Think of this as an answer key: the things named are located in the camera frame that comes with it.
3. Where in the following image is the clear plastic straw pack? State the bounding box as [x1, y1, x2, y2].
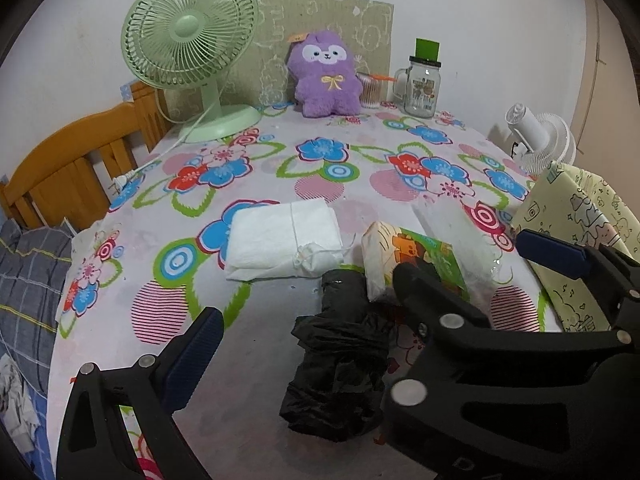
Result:
[412, 200, 502, 315]

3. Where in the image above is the green patterned backboard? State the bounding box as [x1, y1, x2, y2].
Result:
[164, 0, 395, 122]

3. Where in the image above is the wooden bed headboard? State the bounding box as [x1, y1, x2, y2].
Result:
[1, 81, 171, 229]

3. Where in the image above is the yellow cartoon storage box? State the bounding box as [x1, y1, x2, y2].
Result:
[511, 162, 639, 332]

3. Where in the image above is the crumpled white cloth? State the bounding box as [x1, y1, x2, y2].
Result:
[0, 354, 40, 454]

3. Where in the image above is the toothpick jar orange lid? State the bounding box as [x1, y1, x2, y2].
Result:
[356, 72, 396, 108]

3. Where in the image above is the black plastic bag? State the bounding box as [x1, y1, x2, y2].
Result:
[280, 269, 395, 442]

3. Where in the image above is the white cloth pack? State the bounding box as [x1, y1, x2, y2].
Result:
[224, 198, 348, 282]

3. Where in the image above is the grey plaid pillow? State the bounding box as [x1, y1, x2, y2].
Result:
[0, 219, 72, 396]

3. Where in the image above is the floral tablecloth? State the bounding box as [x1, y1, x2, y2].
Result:
[47, 105, 558, 479]

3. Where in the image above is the beige door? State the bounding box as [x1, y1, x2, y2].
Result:
[570, 0, 639, 211]

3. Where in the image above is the glass mason jar green lid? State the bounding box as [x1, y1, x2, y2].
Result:
[393, 38, 442, 119]

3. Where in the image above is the green desk fan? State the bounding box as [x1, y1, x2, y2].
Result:
[120, 0, 260, 143]

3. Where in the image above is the white floor fan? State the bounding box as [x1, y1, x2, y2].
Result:
[488, 103, 577, 176]

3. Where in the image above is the purple plush toy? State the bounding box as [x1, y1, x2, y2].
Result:
[286, 29, 362, 118]

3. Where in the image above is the white fan power cable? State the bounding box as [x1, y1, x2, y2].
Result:
[109, 74, 224, 196]

